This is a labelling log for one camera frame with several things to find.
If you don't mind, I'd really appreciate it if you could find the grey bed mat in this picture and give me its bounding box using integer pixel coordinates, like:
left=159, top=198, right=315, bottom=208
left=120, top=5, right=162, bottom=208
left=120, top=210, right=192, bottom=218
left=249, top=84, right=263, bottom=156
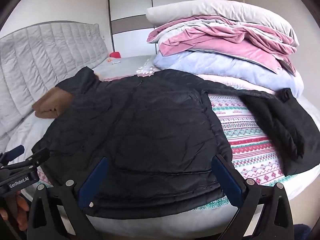
left=92, top=55, right=160, bottom=80

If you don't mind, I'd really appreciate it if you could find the pale pink blanket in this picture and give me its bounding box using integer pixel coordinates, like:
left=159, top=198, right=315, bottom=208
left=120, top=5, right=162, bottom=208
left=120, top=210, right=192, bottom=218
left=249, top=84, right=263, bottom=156
left=197, top=74, right=278, bottom=95

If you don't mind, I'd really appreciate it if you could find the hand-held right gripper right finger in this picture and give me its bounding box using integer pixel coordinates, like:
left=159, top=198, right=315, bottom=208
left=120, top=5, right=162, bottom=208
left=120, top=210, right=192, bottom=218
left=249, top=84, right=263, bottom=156
left=211, top=154, right=295, bottom=240

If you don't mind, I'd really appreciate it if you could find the light blue blanket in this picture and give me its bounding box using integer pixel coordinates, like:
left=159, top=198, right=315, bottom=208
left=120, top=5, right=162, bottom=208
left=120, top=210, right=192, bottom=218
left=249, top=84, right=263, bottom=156
left=152, top=51, right=304, bottom=98

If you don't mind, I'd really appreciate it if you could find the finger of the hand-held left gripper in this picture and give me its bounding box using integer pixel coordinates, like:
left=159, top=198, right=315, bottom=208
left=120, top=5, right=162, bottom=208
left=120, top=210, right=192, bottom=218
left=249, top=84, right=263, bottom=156
left=15, top=147, right=50, bottom=172
left=0, top=145, right=25, bottom=167

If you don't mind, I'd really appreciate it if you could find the white fringed cloth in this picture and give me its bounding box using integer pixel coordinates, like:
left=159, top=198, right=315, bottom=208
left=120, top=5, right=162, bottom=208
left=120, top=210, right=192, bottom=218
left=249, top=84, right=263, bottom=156
left=136, top=64, right=160, bottom=77

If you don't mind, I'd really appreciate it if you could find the pale grey pillow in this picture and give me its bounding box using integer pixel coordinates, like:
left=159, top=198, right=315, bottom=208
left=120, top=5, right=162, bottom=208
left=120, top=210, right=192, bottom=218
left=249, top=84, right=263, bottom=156
left=146, top=0, right=300, bottom=47

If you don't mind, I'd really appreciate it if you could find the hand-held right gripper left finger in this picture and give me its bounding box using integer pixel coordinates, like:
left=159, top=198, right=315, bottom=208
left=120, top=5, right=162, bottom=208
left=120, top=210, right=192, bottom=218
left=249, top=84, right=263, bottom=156
left=26, top=156, right=110, bottom=240

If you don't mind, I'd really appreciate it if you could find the patterned bed sheet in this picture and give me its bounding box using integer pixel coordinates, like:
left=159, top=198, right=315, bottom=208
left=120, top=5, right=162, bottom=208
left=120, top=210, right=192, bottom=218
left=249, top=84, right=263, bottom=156
left=37, top=92, right=300, bottom=208

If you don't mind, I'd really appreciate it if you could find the white and grey wardrobe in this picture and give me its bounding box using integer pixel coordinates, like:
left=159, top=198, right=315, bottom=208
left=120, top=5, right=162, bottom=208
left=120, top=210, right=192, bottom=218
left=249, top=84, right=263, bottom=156
left=107, top=0, right=202, bottom=58

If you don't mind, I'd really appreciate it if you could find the brown folded garment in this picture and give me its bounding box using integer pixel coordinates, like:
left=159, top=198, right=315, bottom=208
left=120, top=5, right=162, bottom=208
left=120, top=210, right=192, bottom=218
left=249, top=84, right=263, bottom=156
left=32, top=87, right=74, bottom=119

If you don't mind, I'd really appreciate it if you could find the black padded jacket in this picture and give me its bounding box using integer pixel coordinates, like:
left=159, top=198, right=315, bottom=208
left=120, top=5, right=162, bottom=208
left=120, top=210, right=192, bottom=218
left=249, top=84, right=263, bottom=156
left=31, top=66, right=320, bottom=219

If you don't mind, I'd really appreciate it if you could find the grey quilted headboard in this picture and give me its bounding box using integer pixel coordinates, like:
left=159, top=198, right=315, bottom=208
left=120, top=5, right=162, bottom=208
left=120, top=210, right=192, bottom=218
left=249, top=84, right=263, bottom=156
left=0, top=21, right=109, bottom=140

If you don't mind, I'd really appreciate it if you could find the person's left hand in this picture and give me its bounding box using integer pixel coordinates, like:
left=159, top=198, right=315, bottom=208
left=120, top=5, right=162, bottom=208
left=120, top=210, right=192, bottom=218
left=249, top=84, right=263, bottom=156
left=0, top=190, right=31, bottom=232

